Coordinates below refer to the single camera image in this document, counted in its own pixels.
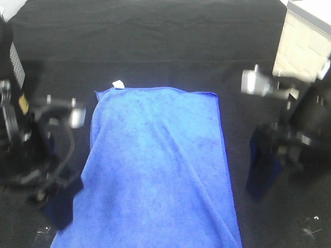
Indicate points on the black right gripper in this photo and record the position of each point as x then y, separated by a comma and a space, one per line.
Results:
275, 148

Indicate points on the right clear tape strip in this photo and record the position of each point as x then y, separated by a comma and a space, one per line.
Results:
309, 227

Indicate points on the blue microfibre towel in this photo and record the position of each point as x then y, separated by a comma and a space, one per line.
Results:
157, 174

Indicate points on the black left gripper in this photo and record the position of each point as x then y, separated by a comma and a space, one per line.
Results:
33, 167

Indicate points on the white slotted storage bin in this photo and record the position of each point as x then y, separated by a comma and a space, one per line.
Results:
304, 46

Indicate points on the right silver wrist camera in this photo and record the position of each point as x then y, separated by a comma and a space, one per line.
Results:
259, 83

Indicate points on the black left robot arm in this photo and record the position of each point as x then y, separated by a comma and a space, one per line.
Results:
12, 93

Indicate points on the grey perforated basket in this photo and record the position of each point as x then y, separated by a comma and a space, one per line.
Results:
17, 66

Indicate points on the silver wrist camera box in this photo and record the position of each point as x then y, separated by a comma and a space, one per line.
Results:
71, 113

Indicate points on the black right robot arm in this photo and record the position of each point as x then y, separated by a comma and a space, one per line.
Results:
310, 112

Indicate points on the left clear tape strip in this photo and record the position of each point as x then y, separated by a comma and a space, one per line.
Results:
44, 237

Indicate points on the black table cloth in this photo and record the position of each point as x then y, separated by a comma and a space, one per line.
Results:
75, 48

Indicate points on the clear tape strip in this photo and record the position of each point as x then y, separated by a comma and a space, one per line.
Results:
44, 237
309, 227

